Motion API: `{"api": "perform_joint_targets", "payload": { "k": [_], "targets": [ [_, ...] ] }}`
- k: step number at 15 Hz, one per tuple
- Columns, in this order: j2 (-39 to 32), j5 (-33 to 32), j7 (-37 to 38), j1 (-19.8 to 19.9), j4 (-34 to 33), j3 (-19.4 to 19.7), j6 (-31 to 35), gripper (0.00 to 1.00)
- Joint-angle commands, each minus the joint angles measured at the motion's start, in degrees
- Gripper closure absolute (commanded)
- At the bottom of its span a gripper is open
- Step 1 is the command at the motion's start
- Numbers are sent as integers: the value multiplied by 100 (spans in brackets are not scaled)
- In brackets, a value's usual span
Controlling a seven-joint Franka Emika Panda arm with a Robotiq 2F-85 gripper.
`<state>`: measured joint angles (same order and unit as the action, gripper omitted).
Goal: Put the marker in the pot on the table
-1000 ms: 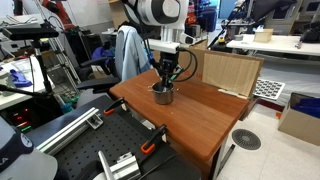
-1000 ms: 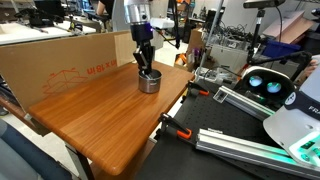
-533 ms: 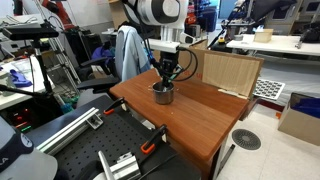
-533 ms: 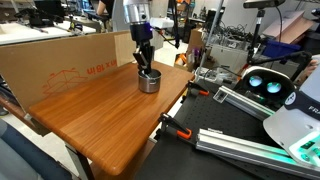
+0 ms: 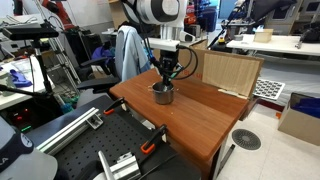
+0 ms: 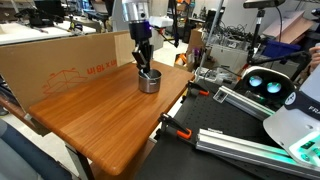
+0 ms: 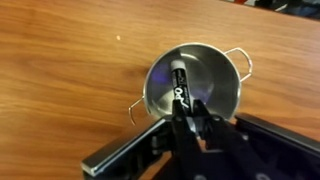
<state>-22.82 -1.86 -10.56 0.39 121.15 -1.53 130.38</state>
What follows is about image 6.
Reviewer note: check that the flat brown cardboard sheet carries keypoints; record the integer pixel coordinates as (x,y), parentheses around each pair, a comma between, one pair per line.
(290,23)

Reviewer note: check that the black orange bar clamp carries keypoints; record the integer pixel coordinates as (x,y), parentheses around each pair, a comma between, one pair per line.
(175,126)
(196,89)

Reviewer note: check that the person's bare hand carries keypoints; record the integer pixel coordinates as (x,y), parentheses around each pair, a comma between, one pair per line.
(315,56)

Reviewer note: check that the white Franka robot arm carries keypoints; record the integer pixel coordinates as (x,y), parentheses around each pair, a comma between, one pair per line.
(293,130)

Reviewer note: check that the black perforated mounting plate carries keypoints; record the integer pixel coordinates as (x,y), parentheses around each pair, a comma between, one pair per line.
(213,116)

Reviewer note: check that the blue plastic storage bin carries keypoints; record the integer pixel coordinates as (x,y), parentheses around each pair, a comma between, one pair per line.
(280,48)

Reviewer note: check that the small brown cardboard box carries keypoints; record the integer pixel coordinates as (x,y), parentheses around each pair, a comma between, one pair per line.
(196,38)

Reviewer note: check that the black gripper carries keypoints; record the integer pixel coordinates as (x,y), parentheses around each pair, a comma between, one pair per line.
(140,31)

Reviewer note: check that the large cardboard box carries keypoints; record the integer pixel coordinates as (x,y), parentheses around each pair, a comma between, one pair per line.
(50,66)

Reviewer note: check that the black camera tripod stand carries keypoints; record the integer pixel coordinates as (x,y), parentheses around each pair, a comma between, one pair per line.
(255,36)

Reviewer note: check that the small stainless steel pot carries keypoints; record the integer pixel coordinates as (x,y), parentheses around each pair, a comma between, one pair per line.
(150,86)

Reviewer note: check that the long white work table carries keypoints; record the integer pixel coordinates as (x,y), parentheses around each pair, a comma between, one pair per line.
(33,33)

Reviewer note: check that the aluminium extrusion rail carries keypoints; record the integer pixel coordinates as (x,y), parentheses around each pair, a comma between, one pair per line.
(240,146)
(243,103)

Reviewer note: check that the black device on stand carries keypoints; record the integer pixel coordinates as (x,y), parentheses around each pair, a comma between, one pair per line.
(31,16)

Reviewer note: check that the grey metal table leg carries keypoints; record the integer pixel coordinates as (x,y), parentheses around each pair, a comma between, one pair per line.
(80,163)

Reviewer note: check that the orange white floor item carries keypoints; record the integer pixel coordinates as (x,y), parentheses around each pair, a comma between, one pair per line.
(181,60)

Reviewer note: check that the white black VR headset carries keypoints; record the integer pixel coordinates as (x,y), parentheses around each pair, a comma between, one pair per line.
(265,75)

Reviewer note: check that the black stereo camera bar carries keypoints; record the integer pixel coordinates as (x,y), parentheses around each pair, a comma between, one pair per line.
(263,3)

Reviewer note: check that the slanted silver metal pole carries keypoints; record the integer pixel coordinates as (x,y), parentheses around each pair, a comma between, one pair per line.
(211,33)

